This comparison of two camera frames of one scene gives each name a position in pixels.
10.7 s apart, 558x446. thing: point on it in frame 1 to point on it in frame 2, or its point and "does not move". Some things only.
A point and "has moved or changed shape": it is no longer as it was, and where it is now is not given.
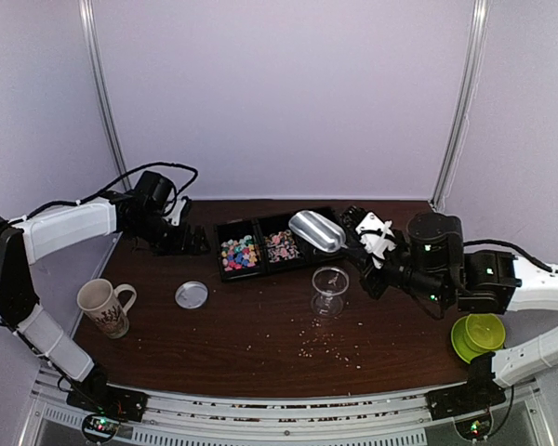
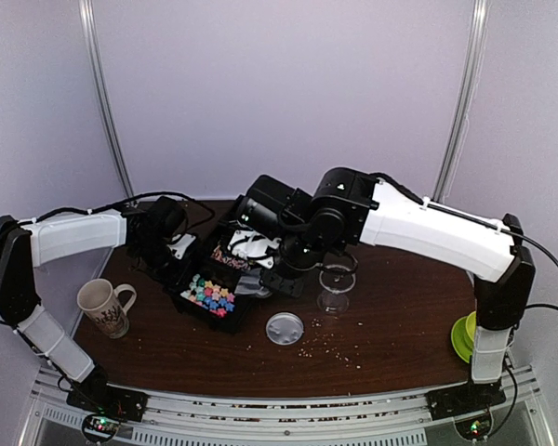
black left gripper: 178,247 to 178,277
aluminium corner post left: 101,85 does not move
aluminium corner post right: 460,122 does not move
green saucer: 459,344 does not move
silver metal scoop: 318,231 has moved or changed shape
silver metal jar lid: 191,295 to 285,328
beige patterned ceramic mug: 102,305 does not move
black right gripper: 367,277 to 294,285
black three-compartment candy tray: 263,246 has moved or changed shape
